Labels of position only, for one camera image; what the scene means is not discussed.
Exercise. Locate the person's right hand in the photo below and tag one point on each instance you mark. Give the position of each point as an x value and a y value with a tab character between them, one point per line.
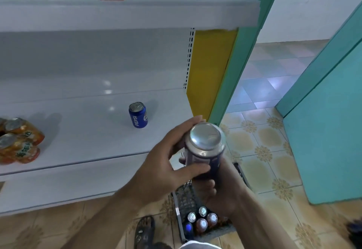
229	195

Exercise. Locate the black box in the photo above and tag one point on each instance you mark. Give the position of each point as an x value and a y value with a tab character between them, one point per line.
356	232

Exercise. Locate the person's grey shirt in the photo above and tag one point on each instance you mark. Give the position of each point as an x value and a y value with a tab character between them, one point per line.
198	245

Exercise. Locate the blue pepsi can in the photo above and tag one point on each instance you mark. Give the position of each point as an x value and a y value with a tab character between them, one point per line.
203	141
137	115

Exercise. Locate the person's left forearm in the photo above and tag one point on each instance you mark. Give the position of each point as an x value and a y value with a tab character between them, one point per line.
107	226

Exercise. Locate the cola bottle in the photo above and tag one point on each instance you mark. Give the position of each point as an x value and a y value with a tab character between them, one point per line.
188	229

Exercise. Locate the teal cabinet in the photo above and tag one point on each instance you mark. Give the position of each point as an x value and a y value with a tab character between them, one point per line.
328	121

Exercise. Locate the blue Pepsi can front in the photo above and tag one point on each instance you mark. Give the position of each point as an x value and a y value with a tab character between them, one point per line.
137	115

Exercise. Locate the person's left hand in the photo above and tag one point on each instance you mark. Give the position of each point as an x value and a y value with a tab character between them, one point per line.
161	167

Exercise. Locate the person's right forearm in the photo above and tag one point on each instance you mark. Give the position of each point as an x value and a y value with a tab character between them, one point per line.
260	229

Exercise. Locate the grey plastic crate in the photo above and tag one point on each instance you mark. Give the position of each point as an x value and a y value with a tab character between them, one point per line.
181	198

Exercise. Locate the group of orange cans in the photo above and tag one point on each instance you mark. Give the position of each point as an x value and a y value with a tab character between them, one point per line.
20	138

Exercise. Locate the white metal shelf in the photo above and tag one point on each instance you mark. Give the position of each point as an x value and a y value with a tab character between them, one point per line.
85	133

